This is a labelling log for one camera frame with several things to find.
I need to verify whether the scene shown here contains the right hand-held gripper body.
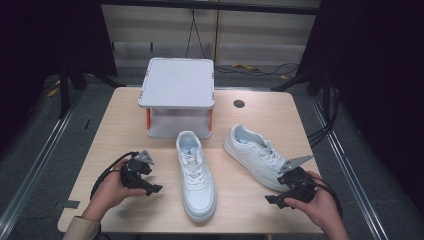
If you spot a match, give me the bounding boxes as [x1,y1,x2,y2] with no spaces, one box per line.
[276,154,318,204]

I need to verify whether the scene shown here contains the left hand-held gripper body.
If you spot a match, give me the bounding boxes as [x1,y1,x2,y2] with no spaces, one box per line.
[119,149,156,190]

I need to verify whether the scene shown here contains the white sneaker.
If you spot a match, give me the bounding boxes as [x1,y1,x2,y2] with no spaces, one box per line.
[223,123,292,193]
[175,130,218,223]

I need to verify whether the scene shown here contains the person's right hand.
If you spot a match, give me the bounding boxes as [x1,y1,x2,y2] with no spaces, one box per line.
[283,170,342,234]

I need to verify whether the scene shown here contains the person's left hand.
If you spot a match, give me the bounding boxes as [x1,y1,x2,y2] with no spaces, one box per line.
[81,158,148,223]

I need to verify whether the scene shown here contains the grey tape strip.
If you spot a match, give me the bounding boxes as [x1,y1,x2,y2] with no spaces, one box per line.
[54,199,81,211]

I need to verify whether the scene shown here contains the black metal stand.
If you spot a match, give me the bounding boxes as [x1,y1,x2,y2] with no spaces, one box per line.
[270,66,334,118]
[57,61,118,120]

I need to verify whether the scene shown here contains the yellow floor tape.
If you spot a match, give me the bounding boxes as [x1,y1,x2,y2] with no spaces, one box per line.
[46,79,62,99]
[231,62,262,72]

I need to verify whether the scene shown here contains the black horizontal bar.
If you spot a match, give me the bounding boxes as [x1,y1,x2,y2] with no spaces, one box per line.
[100,0,322,16]

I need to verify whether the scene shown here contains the left hand-held gripper black cable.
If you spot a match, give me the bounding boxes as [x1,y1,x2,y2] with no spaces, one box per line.
[89,151,140,201]

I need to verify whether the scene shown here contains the metal floor rail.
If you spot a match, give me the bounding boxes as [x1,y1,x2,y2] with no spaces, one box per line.
[0,96,83,236]
[308,94,391,240]

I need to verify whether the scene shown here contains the black cable bundle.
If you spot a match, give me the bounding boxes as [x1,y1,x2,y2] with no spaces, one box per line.
[306,84,342,148]

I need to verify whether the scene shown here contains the black floor cables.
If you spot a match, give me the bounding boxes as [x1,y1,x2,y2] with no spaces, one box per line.
[214,61,300,78]

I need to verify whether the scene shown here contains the black hanging cable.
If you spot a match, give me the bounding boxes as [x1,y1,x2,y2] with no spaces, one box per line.
[185,7,208,60]

